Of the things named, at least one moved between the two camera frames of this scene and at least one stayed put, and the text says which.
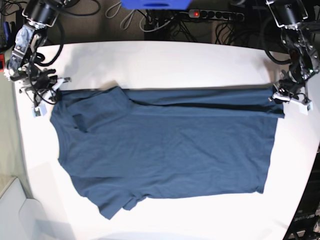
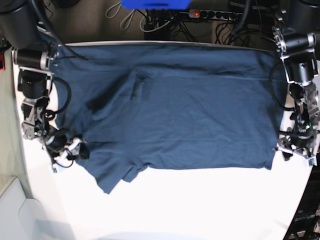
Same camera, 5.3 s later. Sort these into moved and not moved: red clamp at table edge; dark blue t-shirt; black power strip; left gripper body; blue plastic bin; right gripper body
Moved: right gripper body; left gripper body; dark blue t-shirt
Not moved: black power strip; red clamp at table edge; blue plastic bin
